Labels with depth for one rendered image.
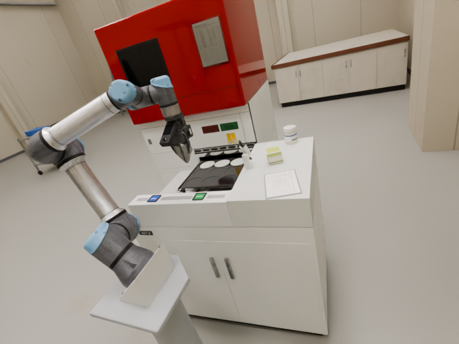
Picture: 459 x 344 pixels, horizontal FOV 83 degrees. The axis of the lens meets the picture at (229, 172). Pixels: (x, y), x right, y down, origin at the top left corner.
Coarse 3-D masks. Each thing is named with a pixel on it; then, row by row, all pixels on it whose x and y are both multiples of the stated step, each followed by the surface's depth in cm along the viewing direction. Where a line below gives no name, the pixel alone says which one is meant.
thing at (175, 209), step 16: (192, 192) 128; (208, 192) 124; (224, 192) 120; (144, 208) 131; (160, 208) 127; (176, 208) 124; (192, 208) 121; (208, 208) 118; (224, 208) 115; (144, 224) 137; (160, 224) 133; (176, 224) 130; (192, 224) 126; (208, 224) 123; (224, 224) 120
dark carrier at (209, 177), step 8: (208, 160) 175; (216, 160) 172; (232, 160) 166; (200, 168) 167; (208, 168) 164; (216, 168) 162; (224, 168) 159; (232, 168) 156; (240, 168) 153; (192, 176) 160; (200, 176) 157; (208, 176) 154; (216, 176) 152; (224, 176) 149; (232, 176) 146; (184, 184) 152; (192, 184) 150; (200, 184) 147; (208, 184) 145; (216, 184) 142; (224, 184) 140; (232, 184) 138
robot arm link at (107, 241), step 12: (96, 228) 94; (108, 228) 96; (120, 228) 101; (96, 240) 92; (108, 240) 93; (120, 240) 96; (96, 252) 92; (108, 252) 92; (120, 252) 93; (108, 264) 93
